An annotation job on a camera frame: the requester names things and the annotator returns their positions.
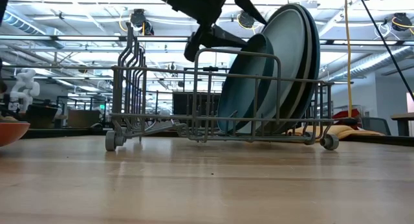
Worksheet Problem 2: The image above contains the small teal plate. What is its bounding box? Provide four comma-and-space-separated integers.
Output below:
215, 32, 276, 134

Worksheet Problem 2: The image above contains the wooden desk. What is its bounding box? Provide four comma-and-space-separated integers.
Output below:
390, 112, 414, 137

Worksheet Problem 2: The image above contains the yellow hanging cable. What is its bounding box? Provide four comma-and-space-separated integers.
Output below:
343, 0, 354, 118

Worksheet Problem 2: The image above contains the grey chair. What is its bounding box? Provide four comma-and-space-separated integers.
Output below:
361, 117, 391, 136

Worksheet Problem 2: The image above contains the large grey plate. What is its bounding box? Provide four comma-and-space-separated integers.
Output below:
254, 7, 314, 134

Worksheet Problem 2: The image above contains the black ceiling cable reel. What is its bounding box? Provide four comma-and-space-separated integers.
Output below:
237, 10, 256, 30
129, 8, 155, 36
391, 12, 414, 36

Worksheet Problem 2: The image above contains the black hanging cable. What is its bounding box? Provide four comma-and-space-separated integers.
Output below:
355, 0, 414, 100

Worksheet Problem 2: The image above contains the grey wire dish rack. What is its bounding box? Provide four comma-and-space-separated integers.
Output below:
105, 21, 340, 152

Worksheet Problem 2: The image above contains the black monitor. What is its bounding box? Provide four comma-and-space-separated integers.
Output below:
172, 91, 223, 117

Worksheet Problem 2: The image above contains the cardboard box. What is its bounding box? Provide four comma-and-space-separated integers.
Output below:
67, 109, 102, 128

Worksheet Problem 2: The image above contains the red crate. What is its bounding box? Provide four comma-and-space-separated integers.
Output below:
332, 109, 360, 121

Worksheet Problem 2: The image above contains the silver ventilation duct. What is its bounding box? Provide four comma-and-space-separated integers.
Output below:
326, 45, 414, 82
3, 12, 65, 50

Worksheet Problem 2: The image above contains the large blue plate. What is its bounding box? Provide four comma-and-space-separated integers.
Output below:
274, 3, 321, 129

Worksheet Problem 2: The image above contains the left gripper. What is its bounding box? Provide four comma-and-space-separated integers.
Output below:
145, 0, 268, 63

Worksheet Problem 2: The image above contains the small orange plate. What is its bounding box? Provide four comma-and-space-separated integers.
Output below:
0, 120, 31, 148

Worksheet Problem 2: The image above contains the orange folded towel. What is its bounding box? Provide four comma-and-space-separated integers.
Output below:
287, 124, 386, 140

